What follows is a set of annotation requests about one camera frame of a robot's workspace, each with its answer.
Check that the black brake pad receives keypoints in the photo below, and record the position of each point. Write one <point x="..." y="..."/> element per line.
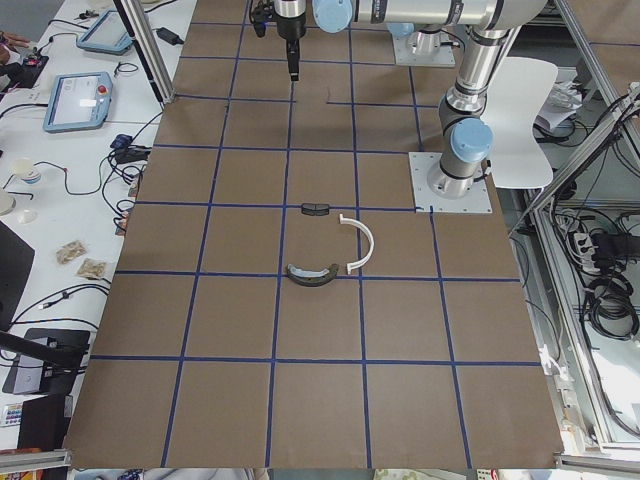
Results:
<point x="315" y="209"/>

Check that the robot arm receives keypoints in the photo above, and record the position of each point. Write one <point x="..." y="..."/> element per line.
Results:
<point x="491" y="26"/>

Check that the aluminium frame post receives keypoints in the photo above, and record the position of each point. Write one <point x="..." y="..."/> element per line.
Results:
<point x="140" y="31"/>

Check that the snack packet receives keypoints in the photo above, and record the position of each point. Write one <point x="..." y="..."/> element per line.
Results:
<point x="70" y="251"/>
<point x="92" y="269"/>

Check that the white chair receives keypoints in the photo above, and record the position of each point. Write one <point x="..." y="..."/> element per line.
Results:
<point x="514" y="98"/>

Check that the blue teach pendant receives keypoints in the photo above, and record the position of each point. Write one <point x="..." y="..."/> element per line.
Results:
<point x="106" y="35"/>
<point x="78" y="102"/>

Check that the near blue teach pendant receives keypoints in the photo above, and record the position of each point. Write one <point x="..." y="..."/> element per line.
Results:
<point x="78" y="102"/>

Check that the black monitor stand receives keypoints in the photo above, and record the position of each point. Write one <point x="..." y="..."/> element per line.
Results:
<point x="47" y="360"/>

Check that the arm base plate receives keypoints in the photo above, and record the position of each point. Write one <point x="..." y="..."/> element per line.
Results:
<point x="435" y="192"/>
<point x="424" y="49"/>

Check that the dark green brake shoe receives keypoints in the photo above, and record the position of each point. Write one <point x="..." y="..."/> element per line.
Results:
<point x="312" y="279"/>

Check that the black power adapter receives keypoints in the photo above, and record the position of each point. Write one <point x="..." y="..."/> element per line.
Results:
<point x="169" y="36"/>

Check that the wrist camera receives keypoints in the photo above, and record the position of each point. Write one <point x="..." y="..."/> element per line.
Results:
<point x="260" y="15"/>

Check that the far blue teach pendant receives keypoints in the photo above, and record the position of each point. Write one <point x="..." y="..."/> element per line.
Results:
<point x="106" y="35"/>

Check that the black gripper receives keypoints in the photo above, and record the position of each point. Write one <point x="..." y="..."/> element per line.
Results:
<point x="291" y="28"/>

